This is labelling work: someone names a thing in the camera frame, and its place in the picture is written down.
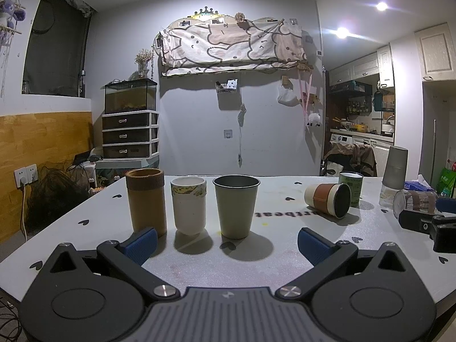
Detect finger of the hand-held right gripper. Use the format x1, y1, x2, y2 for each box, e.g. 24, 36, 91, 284
436, 197, 456, 215
398, 209, 439, 234

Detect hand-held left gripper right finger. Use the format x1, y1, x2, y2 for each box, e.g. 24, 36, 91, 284
276, 227, 424, 300

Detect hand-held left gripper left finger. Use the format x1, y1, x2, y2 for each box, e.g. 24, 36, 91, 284
34, 227, 180, 302

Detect clear glass cup brown sleeve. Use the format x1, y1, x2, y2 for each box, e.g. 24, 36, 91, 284
394, 189, 439, 219

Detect cream cup with brown sleeve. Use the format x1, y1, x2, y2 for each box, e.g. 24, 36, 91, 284
304, 183, 352, 220

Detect tall brown cardboard cup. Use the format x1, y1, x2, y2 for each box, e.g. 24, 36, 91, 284
125, 168, 168, 238

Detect white cup with patterned rim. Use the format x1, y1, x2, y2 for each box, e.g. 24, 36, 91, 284
170, 176, 207, 236

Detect green printed cup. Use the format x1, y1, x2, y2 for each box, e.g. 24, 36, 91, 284
338, 172, 364, 207

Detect grey-green metal cup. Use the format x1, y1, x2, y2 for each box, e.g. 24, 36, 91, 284
213, 174, 261, 239

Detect green plastic bag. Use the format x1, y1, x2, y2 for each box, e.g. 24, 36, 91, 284
437, 167, 456, 199

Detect blue tissue pack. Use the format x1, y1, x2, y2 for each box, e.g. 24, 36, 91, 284
404, 174, 437, 193

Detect clear bottle with grey cap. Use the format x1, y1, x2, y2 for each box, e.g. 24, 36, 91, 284
378, 145, 409, 211

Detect white pole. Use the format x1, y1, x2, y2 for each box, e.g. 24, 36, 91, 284
432, 119, 437, 186

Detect chair with brown jacket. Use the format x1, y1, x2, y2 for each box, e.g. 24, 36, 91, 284
322, 141, 378, 178

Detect black netting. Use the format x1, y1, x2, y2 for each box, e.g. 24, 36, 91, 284
27, 168, 89, 229

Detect white plastic drawer unit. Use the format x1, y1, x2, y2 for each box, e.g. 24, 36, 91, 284
101, 111, 160, 159

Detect white washing machine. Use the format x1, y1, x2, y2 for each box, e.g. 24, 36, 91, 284
331, 133, 353, 150

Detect glass aquarium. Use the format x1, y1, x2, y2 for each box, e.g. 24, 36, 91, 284
104, 79, 158, 115

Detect white hanging cap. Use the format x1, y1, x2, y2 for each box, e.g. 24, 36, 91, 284
277, 85, 300, 107

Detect pink hanging ribbon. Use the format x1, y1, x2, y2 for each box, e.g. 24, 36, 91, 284
298, 66, 316, 122

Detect white tall cabinet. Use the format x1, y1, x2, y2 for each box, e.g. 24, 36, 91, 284
414, 22, 456, 82

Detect dried flowers in vase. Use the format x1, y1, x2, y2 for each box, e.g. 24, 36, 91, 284
135, 48, 154, 79

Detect printed cartoon cloth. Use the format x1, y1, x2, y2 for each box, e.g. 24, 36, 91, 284
157, 16, 309, 77

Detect dark window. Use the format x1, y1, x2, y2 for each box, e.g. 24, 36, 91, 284
22, 0, 95, 98

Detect purple plush toy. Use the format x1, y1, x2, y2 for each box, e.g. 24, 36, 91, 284
0, 0, 27, 23

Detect white power cable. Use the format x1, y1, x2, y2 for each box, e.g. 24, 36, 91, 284
21, 185, 29, 242

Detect white wall power outlet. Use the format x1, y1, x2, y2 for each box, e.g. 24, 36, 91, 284
14, 163, 38, 188

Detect white kitchen wall cabinets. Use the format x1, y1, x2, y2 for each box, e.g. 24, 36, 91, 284
328, 44, 395, 89

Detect small wall shelf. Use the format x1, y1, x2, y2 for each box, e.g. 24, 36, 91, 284
215, 78, 239, 93

